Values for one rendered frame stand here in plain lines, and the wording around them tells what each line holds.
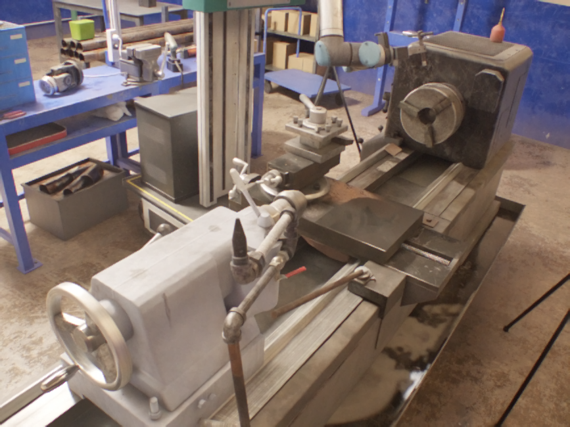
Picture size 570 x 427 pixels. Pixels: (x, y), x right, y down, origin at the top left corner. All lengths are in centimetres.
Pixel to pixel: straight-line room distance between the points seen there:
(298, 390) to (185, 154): 190
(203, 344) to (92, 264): 206
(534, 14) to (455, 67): 331
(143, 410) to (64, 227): 233
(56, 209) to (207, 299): 226
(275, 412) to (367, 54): 130
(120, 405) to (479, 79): 185
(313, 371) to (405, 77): 158
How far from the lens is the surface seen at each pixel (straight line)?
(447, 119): 222
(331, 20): 196
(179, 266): 103
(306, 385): 125
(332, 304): 146
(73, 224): 333
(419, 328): 211
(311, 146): 183
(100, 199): 340
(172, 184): 291
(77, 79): 321
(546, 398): 265
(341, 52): 194
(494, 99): 231
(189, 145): 288
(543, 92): 572
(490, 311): 300
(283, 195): 135
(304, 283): 170
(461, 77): 238
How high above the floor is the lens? 177
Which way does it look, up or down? 31 degrees down
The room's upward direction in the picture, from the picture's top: 5 degrees clockwise
